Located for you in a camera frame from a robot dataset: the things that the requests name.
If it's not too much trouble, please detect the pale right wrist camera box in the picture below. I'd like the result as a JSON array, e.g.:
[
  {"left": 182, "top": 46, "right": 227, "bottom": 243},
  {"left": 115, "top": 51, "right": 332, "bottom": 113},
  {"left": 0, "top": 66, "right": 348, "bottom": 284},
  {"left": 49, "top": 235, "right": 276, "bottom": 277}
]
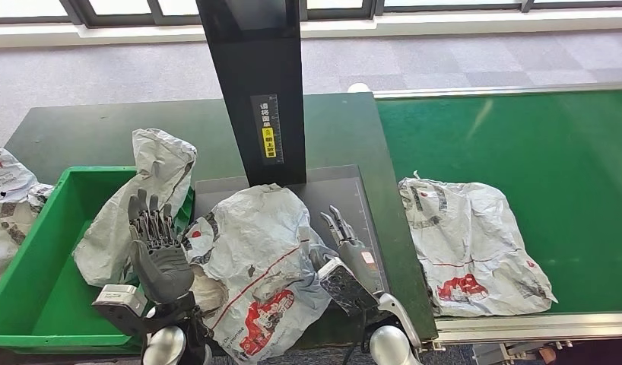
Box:
[{"left": 317, "top": 256, "right": 380, "bottom": 317}]

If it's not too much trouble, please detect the green plastic crate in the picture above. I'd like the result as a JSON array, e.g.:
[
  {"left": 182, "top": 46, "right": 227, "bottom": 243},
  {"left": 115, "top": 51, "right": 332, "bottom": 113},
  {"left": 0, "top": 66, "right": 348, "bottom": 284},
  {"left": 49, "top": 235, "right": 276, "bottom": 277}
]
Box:
[{"left": 0, "top": 166, "right": 196, "bottom": 354}]

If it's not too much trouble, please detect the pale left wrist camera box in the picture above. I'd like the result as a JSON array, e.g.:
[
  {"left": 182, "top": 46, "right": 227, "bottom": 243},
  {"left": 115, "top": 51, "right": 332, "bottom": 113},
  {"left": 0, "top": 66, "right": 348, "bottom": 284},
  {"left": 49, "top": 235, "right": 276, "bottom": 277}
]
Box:
[{"left": 91, "top": 283, "right": 150, "bottom": 336}]

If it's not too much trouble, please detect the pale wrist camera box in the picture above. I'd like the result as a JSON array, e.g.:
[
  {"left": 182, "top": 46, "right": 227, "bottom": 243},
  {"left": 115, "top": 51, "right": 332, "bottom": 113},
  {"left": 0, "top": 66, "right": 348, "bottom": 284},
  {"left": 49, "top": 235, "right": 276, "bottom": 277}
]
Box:
[
  {"left": 317, "top": 256, "right": 380, "bottom": 317},
  {"left": 91, "top": 283, "right": 150, "bottom": 336}
]

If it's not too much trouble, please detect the white window sill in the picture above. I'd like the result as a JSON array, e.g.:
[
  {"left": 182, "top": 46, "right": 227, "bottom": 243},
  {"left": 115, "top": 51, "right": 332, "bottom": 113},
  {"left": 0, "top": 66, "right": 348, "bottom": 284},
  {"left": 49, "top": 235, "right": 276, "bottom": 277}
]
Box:
[{"left": 0, "top": 7, "right": 622, "bottom": 50}]

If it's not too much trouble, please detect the black scanner machine column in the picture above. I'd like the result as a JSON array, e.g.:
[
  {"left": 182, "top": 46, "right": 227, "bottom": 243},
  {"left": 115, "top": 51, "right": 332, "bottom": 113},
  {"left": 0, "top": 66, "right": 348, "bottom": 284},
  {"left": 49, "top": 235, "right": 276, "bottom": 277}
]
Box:
[{"left": 195, "top": 0, "right": 308, "bottom": 187}]

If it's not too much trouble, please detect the dark window frame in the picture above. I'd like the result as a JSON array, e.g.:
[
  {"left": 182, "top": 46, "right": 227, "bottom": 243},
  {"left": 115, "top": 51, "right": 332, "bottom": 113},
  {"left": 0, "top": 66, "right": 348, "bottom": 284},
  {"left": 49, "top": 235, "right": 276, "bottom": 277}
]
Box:
[{"left": 0, "top": 0, "right": 622, "bottom": 29}]

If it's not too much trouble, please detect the green conveyor belt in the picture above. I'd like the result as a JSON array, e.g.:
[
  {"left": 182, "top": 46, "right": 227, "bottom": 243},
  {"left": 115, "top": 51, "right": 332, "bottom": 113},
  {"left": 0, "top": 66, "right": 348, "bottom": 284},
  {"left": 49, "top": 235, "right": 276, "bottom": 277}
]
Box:
[{"left": 376, "top": 89, "right": 622, "bottom": 319}]

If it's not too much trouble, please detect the black and yellow column label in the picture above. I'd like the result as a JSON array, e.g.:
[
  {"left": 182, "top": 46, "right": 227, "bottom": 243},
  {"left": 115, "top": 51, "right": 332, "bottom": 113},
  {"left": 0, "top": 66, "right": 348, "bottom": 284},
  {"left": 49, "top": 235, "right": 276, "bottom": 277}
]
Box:
[{"left": 250, "top": 93, "right": 284, "bottom": 167}]

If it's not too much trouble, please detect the black scanner base plate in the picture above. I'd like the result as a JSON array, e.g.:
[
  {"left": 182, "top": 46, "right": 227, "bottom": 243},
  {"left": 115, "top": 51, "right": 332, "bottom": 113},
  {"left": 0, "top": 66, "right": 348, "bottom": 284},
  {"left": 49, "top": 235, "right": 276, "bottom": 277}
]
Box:
[{"left": 192, "top": 165, "right": 390, "bottom": 298}]

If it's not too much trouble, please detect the metal conveyor support bracket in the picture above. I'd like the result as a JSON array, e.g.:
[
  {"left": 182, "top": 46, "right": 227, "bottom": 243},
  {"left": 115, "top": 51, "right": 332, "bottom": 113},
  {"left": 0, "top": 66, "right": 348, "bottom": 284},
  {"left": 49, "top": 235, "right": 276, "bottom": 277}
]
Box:
[{"left": 471, "top": 342, "right": 569, "bottom": 365}]

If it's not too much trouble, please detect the plain grey parcel bag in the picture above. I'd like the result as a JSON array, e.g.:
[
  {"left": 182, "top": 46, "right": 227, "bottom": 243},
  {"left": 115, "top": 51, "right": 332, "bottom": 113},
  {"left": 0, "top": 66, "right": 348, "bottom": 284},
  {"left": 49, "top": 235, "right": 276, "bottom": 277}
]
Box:
[{"left": 72, "top": 128, "right": 198, "bottom": 288}]

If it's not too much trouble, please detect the dark green table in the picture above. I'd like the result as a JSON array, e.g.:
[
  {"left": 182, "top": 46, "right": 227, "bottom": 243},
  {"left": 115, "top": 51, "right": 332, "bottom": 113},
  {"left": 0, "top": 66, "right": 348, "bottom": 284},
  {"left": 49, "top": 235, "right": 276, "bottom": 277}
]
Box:
[{"left": 5, "top": 92, "right": 439, "bottom": 351}]

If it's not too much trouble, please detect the thin aluminium conveyor rail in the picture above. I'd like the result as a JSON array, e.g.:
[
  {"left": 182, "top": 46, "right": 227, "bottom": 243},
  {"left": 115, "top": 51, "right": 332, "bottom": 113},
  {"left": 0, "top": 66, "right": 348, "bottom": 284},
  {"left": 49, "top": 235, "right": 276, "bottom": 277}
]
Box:
[{"left": 372, "top": 81, "right": 622, "bottom": 100}]

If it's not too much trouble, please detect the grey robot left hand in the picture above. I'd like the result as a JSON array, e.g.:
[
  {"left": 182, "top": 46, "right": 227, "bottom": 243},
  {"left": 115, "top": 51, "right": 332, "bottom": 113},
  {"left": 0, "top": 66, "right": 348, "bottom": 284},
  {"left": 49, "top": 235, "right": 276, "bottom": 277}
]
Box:
[{"left": 127, "top": 189, "right": 195, "bottom": 306}]

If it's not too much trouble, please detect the wide aluminium conveyor rail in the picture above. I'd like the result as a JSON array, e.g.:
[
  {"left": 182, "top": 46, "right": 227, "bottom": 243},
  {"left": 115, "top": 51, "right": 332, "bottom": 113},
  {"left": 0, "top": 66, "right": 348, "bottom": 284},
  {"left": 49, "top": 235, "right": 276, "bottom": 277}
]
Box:
[{"left": 434, "top": 312, "right": 622, "bottom": 346}]

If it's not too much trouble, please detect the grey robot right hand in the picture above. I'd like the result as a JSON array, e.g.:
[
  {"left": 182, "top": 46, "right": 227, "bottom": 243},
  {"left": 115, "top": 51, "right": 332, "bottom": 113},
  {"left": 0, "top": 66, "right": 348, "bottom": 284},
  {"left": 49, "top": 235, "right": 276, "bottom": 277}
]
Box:
[{"left": 308, "top": 205, "right": 388, "bottom": 296}]

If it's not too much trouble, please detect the white parcel bag red print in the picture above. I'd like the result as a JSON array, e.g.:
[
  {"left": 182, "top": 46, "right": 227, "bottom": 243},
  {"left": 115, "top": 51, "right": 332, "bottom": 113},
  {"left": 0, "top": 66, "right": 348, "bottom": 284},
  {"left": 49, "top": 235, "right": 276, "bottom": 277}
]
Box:
[
  {"left": 397, "top": 171, "right": 559, "bottom": 319},
  {"left": 182, "top": 183, "right": 338, "bottom": 365}
]

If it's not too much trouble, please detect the crumpled printed parcel bag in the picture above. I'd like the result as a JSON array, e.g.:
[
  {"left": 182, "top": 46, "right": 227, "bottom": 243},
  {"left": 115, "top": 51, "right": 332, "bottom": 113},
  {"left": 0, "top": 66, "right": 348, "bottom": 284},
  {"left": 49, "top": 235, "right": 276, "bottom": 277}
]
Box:
[
  {"left": 0, "top": 146, "right": 40, "bottom": 202},
  {"left": 0, "top": 182, "right": 55, "bottom": 281}
]

